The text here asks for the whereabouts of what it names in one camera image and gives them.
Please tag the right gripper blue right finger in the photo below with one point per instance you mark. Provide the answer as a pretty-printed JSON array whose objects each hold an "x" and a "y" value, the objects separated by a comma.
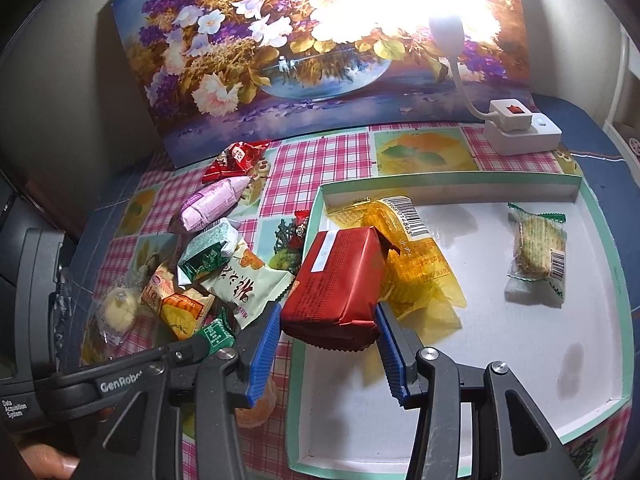
[{"x": 397, "y": 347}]

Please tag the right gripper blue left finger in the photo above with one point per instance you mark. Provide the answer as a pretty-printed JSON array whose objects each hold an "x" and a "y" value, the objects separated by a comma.
[{"x": 256, "y": 345}]

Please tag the dark green snack packet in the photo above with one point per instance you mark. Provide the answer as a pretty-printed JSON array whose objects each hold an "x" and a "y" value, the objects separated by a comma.
[{"x": 217, "y": 333}]

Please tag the yellow orange cake packet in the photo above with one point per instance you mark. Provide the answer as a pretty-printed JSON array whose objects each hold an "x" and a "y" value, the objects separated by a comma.
[{"x": 419, "y": 285}]

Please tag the orange jelly cup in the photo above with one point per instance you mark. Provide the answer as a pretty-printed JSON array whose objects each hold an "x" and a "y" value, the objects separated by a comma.
[{"x": 249, "y": 418}]

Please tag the white cream calligraphy packet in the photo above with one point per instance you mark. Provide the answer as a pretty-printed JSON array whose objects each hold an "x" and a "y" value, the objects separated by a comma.
[{"x": 247, "y": 284}]

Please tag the red snack packet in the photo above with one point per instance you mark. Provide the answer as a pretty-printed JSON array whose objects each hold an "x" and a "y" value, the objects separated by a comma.
[{"x": 332, "y": 302}]

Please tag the beige orange bread packet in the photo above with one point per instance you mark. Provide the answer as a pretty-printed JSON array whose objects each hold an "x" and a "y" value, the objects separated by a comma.
[{"x": 183, "y": 310}]

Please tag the round bun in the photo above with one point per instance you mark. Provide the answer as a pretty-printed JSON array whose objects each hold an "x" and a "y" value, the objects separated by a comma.
[{"x": 112, "y": 320}]

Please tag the light green snack packet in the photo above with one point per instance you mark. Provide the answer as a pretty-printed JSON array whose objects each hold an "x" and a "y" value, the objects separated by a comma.
[{"x": 207, "y": 252}]

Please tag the small red candy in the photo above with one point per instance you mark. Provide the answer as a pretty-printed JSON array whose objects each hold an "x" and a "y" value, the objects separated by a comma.
[{"x": 300, "y": 223}]

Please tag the purple strawberry bread packet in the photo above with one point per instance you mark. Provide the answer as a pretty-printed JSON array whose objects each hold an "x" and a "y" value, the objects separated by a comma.
[{"x": 211, "y": 202}]

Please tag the round cracker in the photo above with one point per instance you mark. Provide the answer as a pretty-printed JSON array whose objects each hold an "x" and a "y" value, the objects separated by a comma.
[{"x": 539, "y": 252}]

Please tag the red shiny snack bag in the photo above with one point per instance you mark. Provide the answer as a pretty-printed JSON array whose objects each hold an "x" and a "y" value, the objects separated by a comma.
[{"x": 235, "y": 161}]

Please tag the person's left hand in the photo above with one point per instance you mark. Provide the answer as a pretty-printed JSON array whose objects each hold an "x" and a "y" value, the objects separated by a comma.
[{"x": 46, "y": 462}]

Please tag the teal white cardboard box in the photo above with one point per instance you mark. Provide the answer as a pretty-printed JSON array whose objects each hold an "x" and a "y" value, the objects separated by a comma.
[{"x": 576, "y": 361}]

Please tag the checkered fruit tablecloth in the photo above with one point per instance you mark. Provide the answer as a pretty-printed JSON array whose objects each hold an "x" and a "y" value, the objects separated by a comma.
[{"x": 134, "y": 209}]

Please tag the white power strip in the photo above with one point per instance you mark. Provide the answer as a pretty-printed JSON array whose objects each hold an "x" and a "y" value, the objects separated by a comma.
[{"x": 542, "y": 136}]

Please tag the white gooseneck plug lamp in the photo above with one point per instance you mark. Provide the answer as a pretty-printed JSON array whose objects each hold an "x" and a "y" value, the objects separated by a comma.
[{"x": 508, "y": 115}]

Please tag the blue bedsheet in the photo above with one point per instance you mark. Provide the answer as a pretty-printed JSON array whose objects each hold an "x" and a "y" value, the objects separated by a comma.
[{"x": 609, "y": 176}]

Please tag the flower vase painting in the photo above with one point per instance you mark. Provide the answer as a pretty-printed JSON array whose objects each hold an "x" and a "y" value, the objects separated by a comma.
[{"x": 213, "y": 72}]

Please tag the white chair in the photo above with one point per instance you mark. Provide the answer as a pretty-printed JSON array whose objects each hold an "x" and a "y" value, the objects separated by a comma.
[{"x": 622, "y": 123}]

